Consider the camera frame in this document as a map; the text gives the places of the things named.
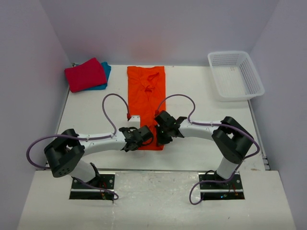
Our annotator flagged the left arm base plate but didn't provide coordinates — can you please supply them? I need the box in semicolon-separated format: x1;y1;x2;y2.
69;173;117;201

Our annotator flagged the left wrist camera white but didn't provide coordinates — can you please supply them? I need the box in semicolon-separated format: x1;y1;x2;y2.
127;113;141;129

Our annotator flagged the orange t shirt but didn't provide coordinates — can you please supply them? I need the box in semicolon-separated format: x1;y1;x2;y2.
127;66;166;151

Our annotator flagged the folded blue t shirt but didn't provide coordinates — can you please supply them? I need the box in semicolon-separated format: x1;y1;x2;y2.
85;62;111;91

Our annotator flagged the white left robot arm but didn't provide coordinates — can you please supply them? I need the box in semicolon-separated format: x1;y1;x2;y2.
44;126;154;188

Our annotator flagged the folded red t shirt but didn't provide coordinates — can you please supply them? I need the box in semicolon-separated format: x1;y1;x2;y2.
64;58;107;93

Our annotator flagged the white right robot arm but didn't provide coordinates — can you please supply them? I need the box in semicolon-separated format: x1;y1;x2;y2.
154;111;255;188

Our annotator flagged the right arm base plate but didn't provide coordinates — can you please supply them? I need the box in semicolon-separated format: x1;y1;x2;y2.
200;172;245;201

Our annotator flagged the white plastic basket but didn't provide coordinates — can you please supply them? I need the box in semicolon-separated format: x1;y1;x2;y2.
208;51;265;102

